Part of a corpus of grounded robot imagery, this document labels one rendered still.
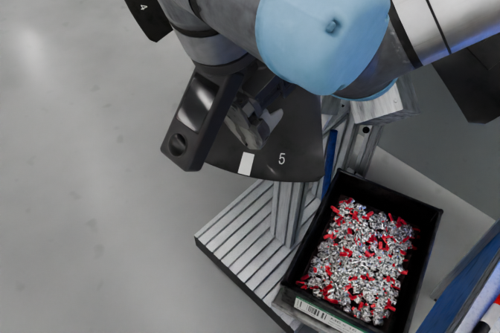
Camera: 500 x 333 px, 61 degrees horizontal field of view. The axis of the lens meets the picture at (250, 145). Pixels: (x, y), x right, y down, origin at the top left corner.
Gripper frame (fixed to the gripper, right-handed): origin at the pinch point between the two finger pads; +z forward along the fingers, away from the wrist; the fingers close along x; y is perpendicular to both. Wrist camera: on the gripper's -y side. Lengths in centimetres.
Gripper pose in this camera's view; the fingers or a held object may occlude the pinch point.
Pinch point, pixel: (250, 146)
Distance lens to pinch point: 57.1
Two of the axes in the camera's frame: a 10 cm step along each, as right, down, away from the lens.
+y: 6.6, -7.2, 2.1
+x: -7.2, -5.4, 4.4
